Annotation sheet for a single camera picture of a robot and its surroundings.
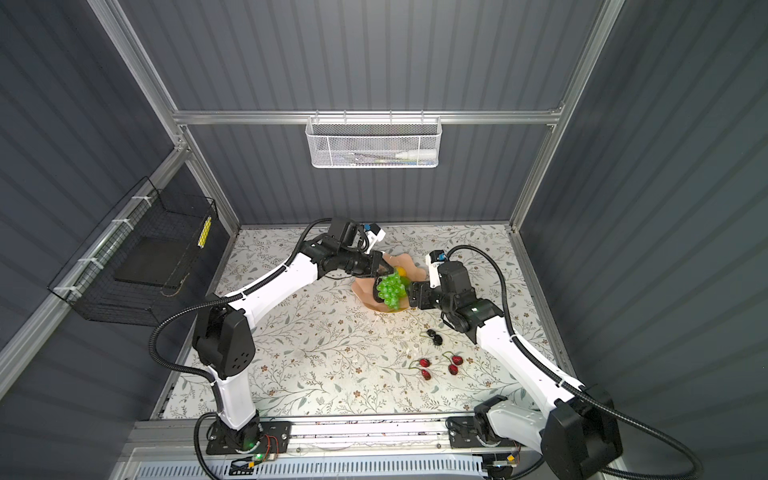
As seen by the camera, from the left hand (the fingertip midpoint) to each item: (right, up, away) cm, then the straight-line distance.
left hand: (394, 269), depth 82 cm
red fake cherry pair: (+9, -27, +2) cm, 29 cm away
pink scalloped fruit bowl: (-9, -7, +17) cm, 20 cm away
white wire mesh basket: (-8, +52, +41) cm, 67 cm away
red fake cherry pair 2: (+18, -26, +2) cm, 32 cm away
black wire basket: (-65, +3, -7) cm, 65 cm away
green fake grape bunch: (0, -6, +2) cm, 6 cm away
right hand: (+8, -5, -1) cm, 9 cm away
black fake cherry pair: (+13, -21, +7) cm, 26 cm away
